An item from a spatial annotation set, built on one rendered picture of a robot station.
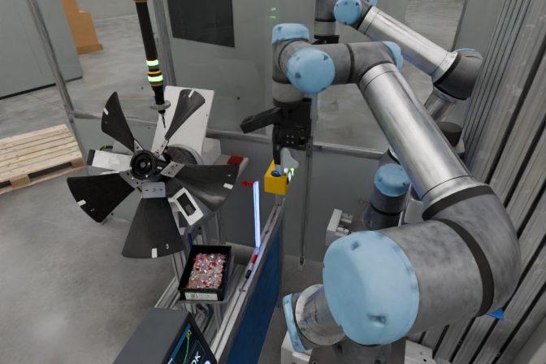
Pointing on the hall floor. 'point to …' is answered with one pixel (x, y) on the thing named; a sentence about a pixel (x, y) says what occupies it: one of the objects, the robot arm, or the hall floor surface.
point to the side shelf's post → (220, 227)
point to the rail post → (281, 262)
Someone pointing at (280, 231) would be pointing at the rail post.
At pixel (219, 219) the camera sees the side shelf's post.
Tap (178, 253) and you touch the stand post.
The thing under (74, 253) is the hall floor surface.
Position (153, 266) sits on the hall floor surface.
